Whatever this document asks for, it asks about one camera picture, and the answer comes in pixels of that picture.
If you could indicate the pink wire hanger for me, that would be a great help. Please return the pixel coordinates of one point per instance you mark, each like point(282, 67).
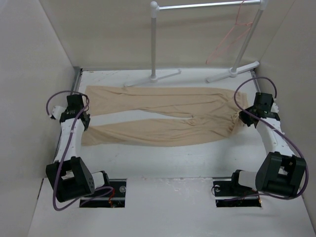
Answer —
point(228, 41)

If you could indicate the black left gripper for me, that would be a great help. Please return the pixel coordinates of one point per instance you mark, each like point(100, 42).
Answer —
point(87, 123)

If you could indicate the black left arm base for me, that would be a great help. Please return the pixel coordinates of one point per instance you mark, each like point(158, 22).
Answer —
point(109, 193)

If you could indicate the white clothes rack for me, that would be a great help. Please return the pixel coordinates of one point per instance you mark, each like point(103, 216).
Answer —
point(232, 72)

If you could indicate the beige trousers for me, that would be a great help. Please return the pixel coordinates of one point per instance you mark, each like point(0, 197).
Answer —
point(181, 116)

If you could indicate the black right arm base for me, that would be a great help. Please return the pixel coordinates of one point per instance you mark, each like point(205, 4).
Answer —
point(235, 191)

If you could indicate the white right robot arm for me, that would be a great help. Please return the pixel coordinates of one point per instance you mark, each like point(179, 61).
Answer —
point(282, 171)

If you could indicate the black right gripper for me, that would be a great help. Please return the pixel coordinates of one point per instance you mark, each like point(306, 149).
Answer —
point(243, 116)

